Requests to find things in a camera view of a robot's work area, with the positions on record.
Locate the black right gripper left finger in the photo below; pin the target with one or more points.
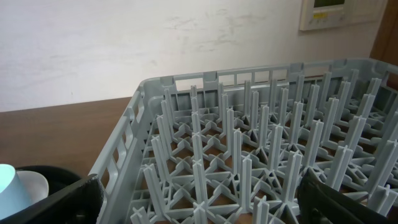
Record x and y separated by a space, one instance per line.
79 202

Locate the white wall control panel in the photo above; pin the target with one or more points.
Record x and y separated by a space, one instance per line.
322 14

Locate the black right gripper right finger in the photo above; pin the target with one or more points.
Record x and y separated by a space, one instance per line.
319 203

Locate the grey plate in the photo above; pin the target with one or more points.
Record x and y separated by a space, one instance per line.
35 184

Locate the round black tray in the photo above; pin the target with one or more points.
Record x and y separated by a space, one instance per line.
57 177

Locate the light blue cup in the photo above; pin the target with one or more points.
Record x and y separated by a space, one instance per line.
14 196

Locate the grey dishwasher rack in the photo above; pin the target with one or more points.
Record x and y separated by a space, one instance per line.
233 145

